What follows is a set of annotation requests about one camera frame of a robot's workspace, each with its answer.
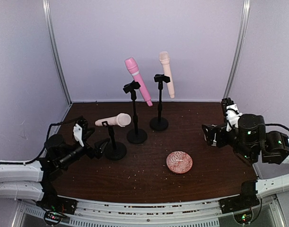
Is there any black microphone stand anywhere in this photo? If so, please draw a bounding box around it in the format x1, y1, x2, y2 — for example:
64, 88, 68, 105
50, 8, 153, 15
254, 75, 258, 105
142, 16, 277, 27
123, 80, 148, 144
102, 121, 127, 161
149, 74, 170, 131

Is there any cream microphone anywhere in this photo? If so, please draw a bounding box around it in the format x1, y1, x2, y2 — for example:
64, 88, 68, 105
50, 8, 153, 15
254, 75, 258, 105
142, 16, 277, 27
95, 113, 131, 127
159, 51, 175, 99

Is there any pink microphone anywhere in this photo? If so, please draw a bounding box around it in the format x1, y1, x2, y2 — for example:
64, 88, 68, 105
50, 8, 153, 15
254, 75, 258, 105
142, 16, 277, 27
124, 57, 153, 107

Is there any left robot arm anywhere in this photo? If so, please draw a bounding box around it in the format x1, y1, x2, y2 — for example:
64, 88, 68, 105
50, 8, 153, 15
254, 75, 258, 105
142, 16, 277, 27
0, 129, 110, 201

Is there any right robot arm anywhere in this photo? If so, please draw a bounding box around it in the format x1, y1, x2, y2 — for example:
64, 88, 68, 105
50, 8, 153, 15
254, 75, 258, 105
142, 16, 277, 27
201, 114, 289, 198

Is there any red patterned bowl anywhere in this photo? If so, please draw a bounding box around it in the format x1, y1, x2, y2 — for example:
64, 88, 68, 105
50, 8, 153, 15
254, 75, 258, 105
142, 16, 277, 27
166, 151, 193, 174

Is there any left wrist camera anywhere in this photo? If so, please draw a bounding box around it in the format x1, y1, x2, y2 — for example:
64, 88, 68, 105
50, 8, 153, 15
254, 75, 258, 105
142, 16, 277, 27
73, 119, 88, 147

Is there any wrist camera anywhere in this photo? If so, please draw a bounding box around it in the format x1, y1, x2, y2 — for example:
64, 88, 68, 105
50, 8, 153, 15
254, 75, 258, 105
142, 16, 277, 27
73, 119, 88, 147
221, 97, 243, 132

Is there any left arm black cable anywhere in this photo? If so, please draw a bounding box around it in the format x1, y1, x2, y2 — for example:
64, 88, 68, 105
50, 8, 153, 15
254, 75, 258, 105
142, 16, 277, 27
0, 115, 85, 166

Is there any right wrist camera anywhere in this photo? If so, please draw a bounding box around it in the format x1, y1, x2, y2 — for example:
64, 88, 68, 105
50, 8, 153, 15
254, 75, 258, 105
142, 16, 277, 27
221, 97, 243, 132

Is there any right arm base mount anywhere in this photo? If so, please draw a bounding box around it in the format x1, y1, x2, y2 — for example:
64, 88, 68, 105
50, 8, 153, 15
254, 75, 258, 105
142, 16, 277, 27
219, 195, 262, 226

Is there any right aluminium frame post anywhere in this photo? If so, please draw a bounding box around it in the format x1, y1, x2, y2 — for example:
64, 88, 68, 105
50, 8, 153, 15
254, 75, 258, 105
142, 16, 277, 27
223, 0, 251, 98

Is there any aluminium frame post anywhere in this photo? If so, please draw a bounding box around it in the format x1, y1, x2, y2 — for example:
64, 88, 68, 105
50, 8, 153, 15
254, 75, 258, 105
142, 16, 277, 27
42, 0, 72, 105
223, 0, 251, 98

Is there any left aluminium frame post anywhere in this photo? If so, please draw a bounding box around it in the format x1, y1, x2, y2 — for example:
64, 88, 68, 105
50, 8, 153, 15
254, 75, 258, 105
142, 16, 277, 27
42, 0, 72, 105

